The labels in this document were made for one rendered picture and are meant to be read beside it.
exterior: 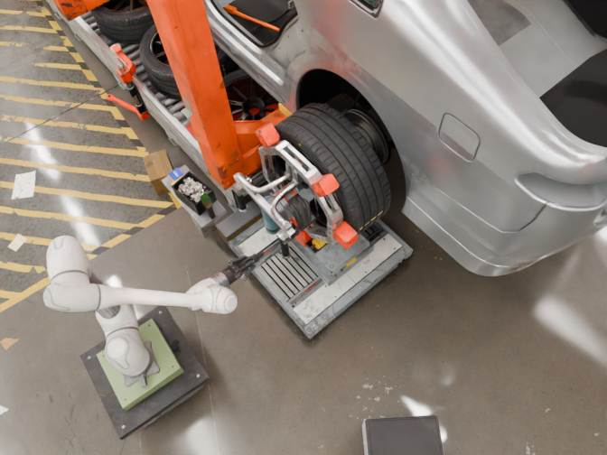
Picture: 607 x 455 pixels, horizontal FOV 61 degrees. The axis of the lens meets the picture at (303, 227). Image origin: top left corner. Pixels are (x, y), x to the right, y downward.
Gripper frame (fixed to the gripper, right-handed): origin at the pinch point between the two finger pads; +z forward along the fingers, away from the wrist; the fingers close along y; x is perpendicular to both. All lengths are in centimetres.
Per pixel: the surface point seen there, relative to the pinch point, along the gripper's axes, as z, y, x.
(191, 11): 3, 51, -99
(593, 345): 126, -145, 38
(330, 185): 20, -17, -51
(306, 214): 12.3, -14.3, -35.2
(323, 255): 50, -5, 36
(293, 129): 28, 14, -55
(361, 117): 67, 5, -50
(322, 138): 32, 0, -58
